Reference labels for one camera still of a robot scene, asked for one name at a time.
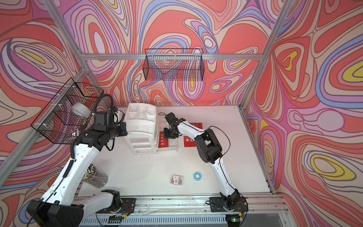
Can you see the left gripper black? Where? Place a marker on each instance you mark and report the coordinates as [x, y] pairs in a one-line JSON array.
[[123, 126]]

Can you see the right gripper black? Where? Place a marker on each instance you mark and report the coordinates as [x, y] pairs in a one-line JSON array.
[[166, 135]]

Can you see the red postcard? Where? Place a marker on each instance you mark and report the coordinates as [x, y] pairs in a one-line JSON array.
[[197, 125], [163, 142], [188, 142]]

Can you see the white plastic drawer organizer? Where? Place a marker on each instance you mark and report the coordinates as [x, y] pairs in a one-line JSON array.
[[143, 128]]

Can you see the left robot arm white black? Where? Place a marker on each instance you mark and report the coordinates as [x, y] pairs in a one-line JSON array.
[[56, 207]]

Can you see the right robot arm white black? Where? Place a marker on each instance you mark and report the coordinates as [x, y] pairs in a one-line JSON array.
[[210, 151]]

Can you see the white tape roll in basket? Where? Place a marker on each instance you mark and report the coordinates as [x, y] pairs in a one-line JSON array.
[[80, 110]]

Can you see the blue tape roll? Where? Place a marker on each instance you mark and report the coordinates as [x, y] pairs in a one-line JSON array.
[[197, 176]]

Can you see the metal cup with pens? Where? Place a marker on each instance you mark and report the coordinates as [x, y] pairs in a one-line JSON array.
[[95, 177]]

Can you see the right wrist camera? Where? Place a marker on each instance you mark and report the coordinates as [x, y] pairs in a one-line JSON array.
[[172, 119]]

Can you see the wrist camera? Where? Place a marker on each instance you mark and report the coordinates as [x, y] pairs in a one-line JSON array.
[[110, 118], [172, 119]]

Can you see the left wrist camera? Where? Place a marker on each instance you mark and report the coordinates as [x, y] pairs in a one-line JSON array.
[[110, 118]]

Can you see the black wire basket left wall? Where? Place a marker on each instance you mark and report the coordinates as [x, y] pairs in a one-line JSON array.
[[57, 123]]

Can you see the black wire basket wall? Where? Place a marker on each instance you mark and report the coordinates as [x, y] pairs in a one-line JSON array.
[[174, 64], [57, 123]]

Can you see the black wire basket back wall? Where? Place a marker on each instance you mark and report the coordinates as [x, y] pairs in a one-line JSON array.
[[174, 64]]

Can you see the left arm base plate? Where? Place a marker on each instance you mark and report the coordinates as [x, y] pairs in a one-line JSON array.
[[125, 206]]

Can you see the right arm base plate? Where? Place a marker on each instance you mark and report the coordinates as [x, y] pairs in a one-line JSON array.
[[219, 204]]

